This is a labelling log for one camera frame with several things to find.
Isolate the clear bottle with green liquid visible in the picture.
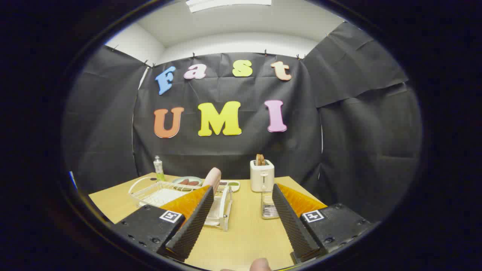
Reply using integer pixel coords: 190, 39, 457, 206
153, 155, 165, 182

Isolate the pink plate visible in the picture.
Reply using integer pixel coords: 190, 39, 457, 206
203, 167, 222, 196

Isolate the white wire dish rack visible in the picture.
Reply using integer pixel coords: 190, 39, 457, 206
128, 177, 234, 232

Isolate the white divided dish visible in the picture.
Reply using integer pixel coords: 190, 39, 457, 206
218, 180, 241, 192

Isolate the metal wire basket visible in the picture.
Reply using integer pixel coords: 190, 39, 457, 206
261, 190, 281, 220

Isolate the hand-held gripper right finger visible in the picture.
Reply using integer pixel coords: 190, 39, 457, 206
272, 184, 373, 264

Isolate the pale green plate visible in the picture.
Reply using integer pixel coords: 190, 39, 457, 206
172, 176, 204, 187

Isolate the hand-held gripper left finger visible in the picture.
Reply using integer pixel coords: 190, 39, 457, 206
112, 184, 215, 262

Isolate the ceiling light panel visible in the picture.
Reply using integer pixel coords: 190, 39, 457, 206
185, 0, 272, 13

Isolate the white toaster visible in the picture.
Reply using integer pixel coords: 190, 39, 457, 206
250, 159, 275, 193

